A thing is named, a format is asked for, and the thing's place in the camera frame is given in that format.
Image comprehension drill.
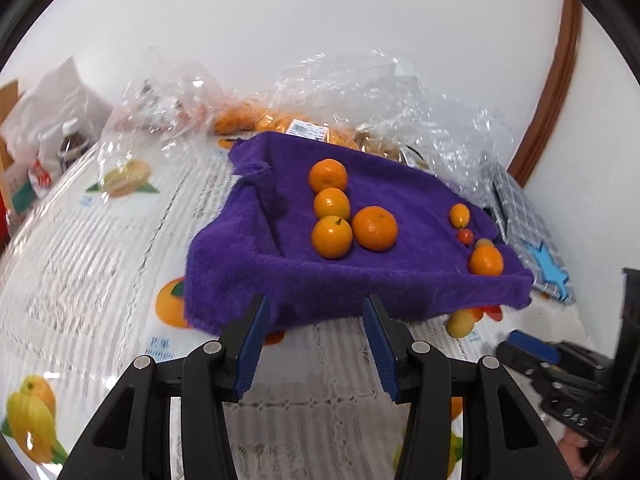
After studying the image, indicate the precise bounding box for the dark bottle with white cap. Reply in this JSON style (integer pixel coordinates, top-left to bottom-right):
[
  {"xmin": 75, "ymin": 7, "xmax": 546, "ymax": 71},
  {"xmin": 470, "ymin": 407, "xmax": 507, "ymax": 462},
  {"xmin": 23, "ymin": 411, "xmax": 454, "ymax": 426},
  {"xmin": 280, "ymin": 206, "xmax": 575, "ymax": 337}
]
[{"xmin": 57, "ymin": 120, "xmax": 91, "ymax": 168}]

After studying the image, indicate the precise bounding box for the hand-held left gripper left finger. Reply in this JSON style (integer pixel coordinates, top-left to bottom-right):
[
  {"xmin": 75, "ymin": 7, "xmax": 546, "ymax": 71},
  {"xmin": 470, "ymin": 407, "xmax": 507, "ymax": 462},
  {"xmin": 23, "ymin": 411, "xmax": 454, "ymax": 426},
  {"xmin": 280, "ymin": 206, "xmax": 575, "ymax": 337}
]
[{"xmin": 59, "ymin": 293, "xmax": 271, "ymax": 480}]

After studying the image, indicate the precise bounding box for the white lace tablecloth, fruit print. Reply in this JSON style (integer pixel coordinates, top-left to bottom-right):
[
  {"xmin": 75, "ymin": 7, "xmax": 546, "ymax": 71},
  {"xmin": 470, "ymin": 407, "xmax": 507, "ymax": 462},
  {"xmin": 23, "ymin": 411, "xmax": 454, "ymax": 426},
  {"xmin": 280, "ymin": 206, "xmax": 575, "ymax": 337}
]
[{"xmin": 0, "ymin": 130, "xmax": 601, "ymax": 480}]

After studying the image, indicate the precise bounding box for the green and white carton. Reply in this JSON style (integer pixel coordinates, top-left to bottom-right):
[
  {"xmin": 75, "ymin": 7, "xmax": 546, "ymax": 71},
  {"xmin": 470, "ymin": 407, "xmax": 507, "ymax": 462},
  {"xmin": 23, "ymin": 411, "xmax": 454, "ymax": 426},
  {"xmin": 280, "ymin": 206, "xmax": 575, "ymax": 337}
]
[{"xmin": 0, "ymin": 160, "xmax": 41, "ymax": 217}]

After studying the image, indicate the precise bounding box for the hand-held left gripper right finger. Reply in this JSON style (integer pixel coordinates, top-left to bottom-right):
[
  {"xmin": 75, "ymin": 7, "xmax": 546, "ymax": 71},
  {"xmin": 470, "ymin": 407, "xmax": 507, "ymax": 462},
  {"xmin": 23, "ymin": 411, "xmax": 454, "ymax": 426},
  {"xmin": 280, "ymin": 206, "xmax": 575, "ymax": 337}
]
[{"xmin": 362, "ymin": 294, "xmax": 573, "ymax": 480}]

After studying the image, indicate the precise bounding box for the purple towel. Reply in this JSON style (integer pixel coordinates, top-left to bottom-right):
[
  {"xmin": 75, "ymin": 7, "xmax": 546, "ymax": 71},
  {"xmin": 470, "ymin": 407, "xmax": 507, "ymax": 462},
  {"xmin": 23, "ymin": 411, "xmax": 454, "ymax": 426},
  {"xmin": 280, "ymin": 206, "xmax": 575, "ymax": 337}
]
[{"xmin": 182, "ymin": 131, "xmax": 535, "ymax": 336}]

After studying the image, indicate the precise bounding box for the large crumpled clear plastic bag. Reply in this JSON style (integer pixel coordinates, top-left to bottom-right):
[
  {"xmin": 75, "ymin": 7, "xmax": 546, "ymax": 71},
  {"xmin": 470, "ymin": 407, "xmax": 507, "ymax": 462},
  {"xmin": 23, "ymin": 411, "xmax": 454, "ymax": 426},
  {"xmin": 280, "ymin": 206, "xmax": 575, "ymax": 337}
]
[{"xmin": 360, "ymin": 50, "xmax": 516, "ymax": 206}]

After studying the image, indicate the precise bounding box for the grey checked board, blue star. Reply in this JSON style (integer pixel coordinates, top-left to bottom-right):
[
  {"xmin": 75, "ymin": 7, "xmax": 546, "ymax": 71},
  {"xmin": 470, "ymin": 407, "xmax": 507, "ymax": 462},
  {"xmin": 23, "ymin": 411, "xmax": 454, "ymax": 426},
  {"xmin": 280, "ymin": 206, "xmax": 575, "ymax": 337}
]
[{"xmin": 482, "ymin": 162, "xmax": 577, "ymax": 306}]

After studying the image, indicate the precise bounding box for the small clear plastic bag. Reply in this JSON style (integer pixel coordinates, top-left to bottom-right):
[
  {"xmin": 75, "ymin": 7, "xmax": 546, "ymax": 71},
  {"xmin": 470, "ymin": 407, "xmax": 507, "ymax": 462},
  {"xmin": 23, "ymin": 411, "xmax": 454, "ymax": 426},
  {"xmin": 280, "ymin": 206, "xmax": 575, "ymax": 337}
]
[{"xmin": 97, "ymin": 47, "xmax": 228, "ymax": 198}]

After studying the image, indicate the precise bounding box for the brown cardboard box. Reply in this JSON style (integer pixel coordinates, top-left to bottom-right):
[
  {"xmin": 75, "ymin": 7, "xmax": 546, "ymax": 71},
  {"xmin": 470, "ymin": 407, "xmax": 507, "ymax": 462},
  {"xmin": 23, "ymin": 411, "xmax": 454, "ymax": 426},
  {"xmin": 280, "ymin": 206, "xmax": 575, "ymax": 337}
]
[{"xmin": 0, "ymin": 80, "xmax": 26, "ymax": 171}]

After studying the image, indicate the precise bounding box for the person's right hand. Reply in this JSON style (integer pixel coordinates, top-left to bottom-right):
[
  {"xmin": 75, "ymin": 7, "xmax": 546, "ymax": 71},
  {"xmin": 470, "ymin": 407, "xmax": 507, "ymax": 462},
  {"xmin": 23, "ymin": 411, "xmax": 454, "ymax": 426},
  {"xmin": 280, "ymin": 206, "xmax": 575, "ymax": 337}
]
[{"xmin": 557, "ymin": 432, "xmax": 601, "ymax": 478}]

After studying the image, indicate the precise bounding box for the brown wooden door frame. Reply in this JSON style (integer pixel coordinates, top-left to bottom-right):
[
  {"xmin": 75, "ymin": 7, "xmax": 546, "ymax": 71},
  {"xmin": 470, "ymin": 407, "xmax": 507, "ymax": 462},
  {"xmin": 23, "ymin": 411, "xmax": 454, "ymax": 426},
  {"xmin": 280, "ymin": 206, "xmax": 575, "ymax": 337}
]
[{"xmin": 507, "ymin": 0, "xmax": 585, "ymax": 188}]

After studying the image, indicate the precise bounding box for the red and white packet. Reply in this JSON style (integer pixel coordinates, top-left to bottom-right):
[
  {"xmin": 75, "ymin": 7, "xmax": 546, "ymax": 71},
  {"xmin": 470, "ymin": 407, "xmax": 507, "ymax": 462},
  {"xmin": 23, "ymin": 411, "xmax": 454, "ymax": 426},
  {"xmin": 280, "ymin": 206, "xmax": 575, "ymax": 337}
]
[{"xmin": 29, "ymin": 157, "xmax": 58, "ymax": 198}]

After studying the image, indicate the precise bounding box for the clear plastic bag of oranges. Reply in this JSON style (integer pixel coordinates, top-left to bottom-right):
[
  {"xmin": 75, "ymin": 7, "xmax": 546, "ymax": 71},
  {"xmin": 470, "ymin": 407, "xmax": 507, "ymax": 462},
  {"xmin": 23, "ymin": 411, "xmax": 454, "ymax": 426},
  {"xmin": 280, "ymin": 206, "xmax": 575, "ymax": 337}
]
[{"xmin": 212, "ymin": 55, "xmax": 401, "ymax": 153}]

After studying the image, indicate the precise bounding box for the large orange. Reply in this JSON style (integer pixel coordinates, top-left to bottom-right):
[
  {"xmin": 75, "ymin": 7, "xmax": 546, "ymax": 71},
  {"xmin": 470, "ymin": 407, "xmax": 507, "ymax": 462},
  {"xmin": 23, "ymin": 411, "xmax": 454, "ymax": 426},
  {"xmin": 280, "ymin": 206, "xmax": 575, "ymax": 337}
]
[{"xmin": 352, "ymin": 206, "xmax": 399, "ymax": 252}]

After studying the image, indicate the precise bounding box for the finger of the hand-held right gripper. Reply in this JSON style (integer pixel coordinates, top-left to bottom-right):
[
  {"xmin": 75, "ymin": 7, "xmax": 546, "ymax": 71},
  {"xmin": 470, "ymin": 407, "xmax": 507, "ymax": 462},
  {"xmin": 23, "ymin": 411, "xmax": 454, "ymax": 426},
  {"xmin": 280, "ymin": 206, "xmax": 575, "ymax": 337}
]
[
  {"xmin": 496, "ymin": 341, "xmax": 601, "ymax": 411},
  {"xmin": 507, "ymin": 330, "xmax": 608, "ymax": 386}
]

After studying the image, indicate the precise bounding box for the white plastic bag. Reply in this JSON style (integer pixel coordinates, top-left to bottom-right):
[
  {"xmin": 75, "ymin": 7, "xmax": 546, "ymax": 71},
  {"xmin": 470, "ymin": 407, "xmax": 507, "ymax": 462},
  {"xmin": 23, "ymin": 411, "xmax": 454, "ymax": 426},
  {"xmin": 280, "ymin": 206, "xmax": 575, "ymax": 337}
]
[{"xmin": 0, "ymin": 57, "xmax": 113, "ymax": 161}]

